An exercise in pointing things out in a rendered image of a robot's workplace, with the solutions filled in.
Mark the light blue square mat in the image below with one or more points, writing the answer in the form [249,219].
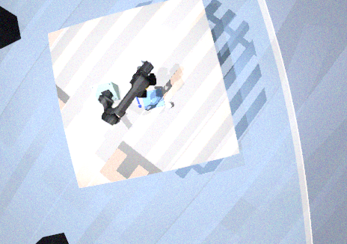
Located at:
[154,99]

